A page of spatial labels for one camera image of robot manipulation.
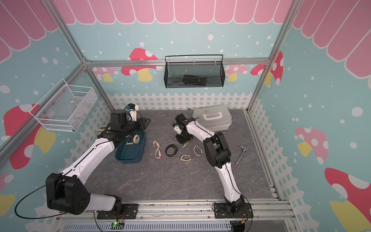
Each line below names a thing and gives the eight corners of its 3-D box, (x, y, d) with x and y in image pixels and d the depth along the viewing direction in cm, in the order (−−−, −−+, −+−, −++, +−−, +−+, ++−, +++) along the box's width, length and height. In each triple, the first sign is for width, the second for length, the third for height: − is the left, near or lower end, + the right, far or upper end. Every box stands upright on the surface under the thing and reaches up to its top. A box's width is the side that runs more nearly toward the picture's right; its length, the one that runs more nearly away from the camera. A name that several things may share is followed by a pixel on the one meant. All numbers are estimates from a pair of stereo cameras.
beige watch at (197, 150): (199, 157, 96) (199, 155, 94) (192, 149, 99) (192, 147, 97) (203, 153, 97) (204, 151, 95) (196, 146, 101) (196, 144, 99)
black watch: (165, 156, 96) (164, 153, 93) (166, 147, 101) (166, 144, 97) (177, 156, 96) (176, 153, 93) (177, 147, 101) (177, 144, 97)
